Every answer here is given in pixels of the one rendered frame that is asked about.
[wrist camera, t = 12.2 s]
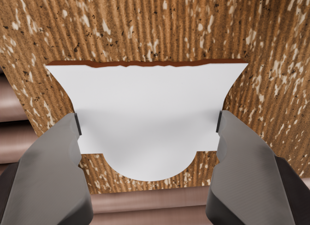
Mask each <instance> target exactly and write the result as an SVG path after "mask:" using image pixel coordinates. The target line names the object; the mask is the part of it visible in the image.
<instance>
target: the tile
mask: <svg viewBox="0 0 310 225"><path fill-rule="evenodd" d="M247 65H248V63H247V62H246V61H244V60H243V59H202V60H197V61H180V62H172V61H168V60H167V61H158V60H157V61H153V62H142V61H137V60H136V61H129V62H126V61H122V60H121V61H111V62H103V63H96V62H94V61H91V60H53V61H52V62H50V63H49V64H47V65H46V66H45V67H46V68H47V69H48V70H49V71H50V72H51V73H52V75H53V76H54V77H55V78H56V79H57V81H58V82H59V83H60V84H61V86H62V87H63V88H64V90H65V91H66V93H67V94H68V96H69V97H70V99H71V101H72V103H73V107H74V111H75V113H77V116H78V120H79V123H80V127H81V132H82V135H81V136H80V137H79V139H78V141H77V142H78V145H79V149H80V152H81V154H103V155H104V158H105V160H106V161H107V163H108V164H109V165H110V166H111V167H112V168H113V169H114V170H115V171H116V172H118V173H119V174H121V175H123V176H125V177H128V178H131V179H135V180H140V181H158V180H163V179H167V178H170V177H173V176H175V175H177V174H179V173H180V172H182V171H183V170H184V169H186V168H187V167H188V166H189V165H190V163H191V162H192V161H193V159H194V157H195V155H196V152H197V151H217V148H218V143H219V139H220V137H219V135H218V133H216V127H217V122H218V117H219V113H220V111H222V107H223V102H224V99H225V97H226V95H227V93H228V91H229V89H230V88H231V86H232V85H233V83H234V82H235V81H236V79H237V78H238V76H239V75H240V74H241V72H242V71H243V70H244V69H245V67H246V66H247Z"/></svg>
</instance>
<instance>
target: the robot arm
mask: <svg viewBox="0 0 310 225"><path fill-rule="evenodd" d="M216 133H218V135H219V137H220V139H219V143H218V148H217V152H216V156H217V158H218V159H219V161H220V162H219V164H217V165H216V166H215V167H214V169H213V173H212V178H211V182H210V187H209V192H208V197H207V203H206V209H205V212H206V216H207V218H208V219H209V220H210V221H211V223H212V224H213V225H310V189H309V188H308V187H307V186H306V184H305V183H304V182H303V181H302V179H301V178H300V177H299V175H298V174H297V173H296V172H295V171H294V170H293V168H292V167H291V166H290V165H289V163H288V162H287V161H286V159H285V158H282V157H278V156H276V154H275V153H274V152H273V150H272V149H271V148H270V147H269V145H268V144H267V143H266V142H265V141H264V140H263V139H262V138H261V137H260V136H259V135H258V134H257V133H256V132H254V131H253V130H252V129H251V128H250V127H248V126H247V125H246V124H245V123H243V122H242V121H241V120H240V119H238V118H237V117H236V116H234V115H233V114H232V113H231V112H229V111H227V110H223V111H220V113H219V117H218V122H217V127H216ZM81 135H82V132H81V127H80V123H79V120H78V115H77V113H69V114H67V115H65V116H64V117H63V118H62V119H61V120H59V121H58V122H57V123H56V124H54V125H53V126H52V127H51V128H50V129H48V130H47V131H46V132H45V133H44V134H42V135H41V136H40V137H39V138H38V139H37V140H36V141H35V142H34V143H33V144H32V145H31V146H30V147H29V148H28V149H27V150H26V152H25V153H24V154H23V155H22V157H21V158H20V159H19V161H18V162H17V163H13V164H9V165H8V167H7V168H6V169H5V170H4V171H3V173H2V174H1V175H0V225H89V224H90V223H91V221H92V219H93V216H94V213H93V207H92V202H91V197H90V193H89V189H88V186H87V182H86V179H85V175H84V172H83V170H82V169H81V168H79V167H78V164H79V162H80V160H81V158H82V156H81V152H80V149H79V145H78V139H79V137H80V136H81Z"/></svg>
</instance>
